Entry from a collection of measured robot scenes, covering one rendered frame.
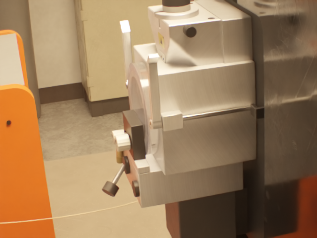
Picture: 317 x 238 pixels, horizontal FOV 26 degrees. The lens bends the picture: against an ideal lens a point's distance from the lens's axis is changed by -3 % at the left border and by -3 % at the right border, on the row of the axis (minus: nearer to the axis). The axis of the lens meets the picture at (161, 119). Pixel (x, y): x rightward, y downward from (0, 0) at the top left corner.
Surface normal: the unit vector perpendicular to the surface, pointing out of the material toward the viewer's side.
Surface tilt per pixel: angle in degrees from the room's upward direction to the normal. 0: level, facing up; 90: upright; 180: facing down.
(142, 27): 90
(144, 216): 0
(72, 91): 90
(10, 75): 0
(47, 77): 90
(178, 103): 90
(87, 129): 0
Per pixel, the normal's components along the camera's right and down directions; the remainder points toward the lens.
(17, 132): 0.24, 0.35
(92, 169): -0.06, -0.93
